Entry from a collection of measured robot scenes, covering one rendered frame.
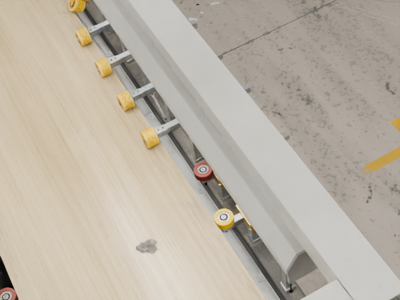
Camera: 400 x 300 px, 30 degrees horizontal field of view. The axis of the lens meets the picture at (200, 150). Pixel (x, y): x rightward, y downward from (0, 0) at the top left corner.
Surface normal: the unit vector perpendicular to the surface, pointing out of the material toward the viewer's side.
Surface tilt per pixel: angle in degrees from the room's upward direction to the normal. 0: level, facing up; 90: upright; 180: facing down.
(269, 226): 61
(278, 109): 0
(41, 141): 0
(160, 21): 0
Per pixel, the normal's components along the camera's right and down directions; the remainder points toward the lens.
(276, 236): -0.82, 0.09
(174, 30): -0.12, -0.60
